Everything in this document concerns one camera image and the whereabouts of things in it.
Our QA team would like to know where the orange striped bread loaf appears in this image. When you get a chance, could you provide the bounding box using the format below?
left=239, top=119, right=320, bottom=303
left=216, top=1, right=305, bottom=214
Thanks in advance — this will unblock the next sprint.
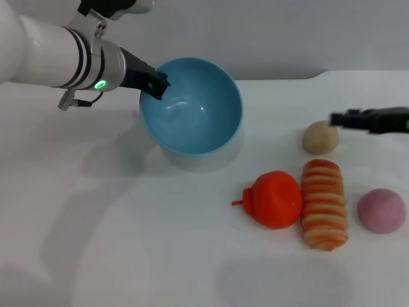
left=299, top=159, right=350, bottom=252

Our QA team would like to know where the beige round bun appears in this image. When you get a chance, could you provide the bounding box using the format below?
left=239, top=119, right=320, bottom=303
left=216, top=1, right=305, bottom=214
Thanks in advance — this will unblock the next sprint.
left=302, top=120, right=339, bottom=155

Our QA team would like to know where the pink round bun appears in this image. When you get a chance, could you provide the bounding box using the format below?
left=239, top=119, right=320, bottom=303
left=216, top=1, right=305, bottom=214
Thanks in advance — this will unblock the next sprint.
left=357, top=188, right=407, bottom=235

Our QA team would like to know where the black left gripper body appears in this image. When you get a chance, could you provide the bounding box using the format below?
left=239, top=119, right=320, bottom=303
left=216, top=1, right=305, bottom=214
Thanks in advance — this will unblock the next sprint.
left=120, top=47, right=156, bottom=92

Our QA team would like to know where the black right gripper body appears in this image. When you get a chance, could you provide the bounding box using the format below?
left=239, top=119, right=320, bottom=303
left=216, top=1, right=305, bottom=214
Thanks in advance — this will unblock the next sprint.
left=359, top=107, right=409, bottom=135

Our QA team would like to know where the orange toy fruit with stem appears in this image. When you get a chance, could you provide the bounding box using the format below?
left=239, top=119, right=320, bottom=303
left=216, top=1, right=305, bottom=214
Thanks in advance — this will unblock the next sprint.
left=231, top=170, right=304, bottom=230

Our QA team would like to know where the left arm connector cable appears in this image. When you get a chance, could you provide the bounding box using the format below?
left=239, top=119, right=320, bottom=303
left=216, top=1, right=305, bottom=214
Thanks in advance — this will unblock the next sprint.
left=57, top=89, right=105, bottom=111

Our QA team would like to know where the blue bowl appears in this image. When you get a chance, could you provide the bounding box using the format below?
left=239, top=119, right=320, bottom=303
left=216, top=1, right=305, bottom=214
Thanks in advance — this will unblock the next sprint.
left=139, top=56, right=244, bottom=170

